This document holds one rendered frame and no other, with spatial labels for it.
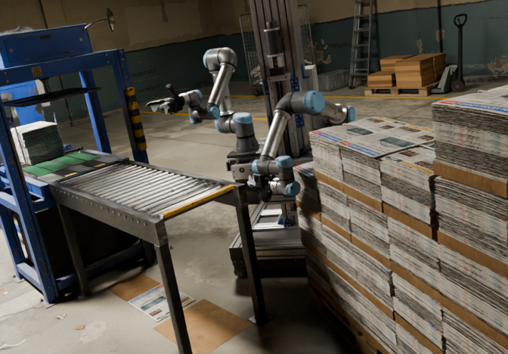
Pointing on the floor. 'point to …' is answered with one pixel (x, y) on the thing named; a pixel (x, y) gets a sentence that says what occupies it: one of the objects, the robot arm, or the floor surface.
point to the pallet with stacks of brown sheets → (407, 74)
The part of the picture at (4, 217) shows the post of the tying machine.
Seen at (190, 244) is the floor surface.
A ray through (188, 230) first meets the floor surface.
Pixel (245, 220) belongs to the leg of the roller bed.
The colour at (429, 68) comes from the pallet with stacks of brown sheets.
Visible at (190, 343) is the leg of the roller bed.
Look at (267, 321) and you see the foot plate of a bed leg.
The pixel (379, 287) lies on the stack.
